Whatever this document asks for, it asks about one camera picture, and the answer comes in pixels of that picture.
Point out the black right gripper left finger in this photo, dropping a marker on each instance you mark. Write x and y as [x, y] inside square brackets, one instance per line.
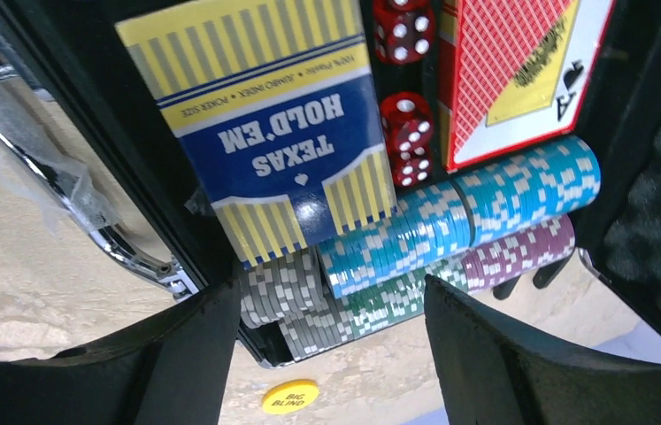
[170, 368]

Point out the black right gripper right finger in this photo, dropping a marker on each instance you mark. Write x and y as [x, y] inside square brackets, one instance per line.
[494, 369]

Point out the yellow big blind button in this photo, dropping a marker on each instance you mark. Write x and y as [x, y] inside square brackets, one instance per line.
[289, 397]

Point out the blue yellow card deck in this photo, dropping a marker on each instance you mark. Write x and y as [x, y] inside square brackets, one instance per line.
[274, 104]

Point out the red card deck box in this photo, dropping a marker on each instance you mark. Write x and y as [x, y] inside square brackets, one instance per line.
[513, 73]

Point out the black poker set case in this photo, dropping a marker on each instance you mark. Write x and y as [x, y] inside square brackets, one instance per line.
[71, 49]

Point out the purple green chip row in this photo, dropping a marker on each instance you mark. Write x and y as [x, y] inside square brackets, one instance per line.
[481, 268]

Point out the grey chip stack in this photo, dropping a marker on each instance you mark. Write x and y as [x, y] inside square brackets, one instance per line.
[291, 308]

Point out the light blue chip row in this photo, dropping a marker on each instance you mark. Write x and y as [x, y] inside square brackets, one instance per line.
[465, 210]

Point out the red dice in case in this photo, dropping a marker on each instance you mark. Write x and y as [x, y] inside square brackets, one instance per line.
[404, 36]

